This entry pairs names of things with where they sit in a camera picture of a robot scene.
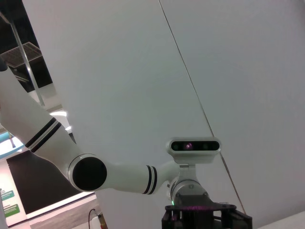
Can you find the green wall sign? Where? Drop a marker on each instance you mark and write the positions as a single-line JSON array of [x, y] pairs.
[[10, 210], [6, 193]]

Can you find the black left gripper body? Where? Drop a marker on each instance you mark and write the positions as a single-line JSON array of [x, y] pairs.
[[202, 217]]

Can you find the teal curved fixture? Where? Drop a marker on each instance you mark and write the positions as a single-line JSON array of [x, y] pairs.
[[4, 140]]

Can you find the black wall panel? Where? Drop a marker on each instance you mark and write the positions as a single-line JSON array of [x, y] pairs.
[[35, 186]]

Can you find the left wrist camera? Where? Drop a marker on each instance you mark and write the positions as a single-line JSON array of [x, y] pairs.
[[194, 146]]

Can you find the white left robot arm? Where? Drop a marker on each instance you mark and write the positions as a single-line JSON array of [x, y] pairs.
[[35, 119]]

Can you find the metal ceiling grille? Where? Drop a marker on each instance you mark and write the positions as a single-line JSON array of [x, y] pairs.
[[14, 55]]

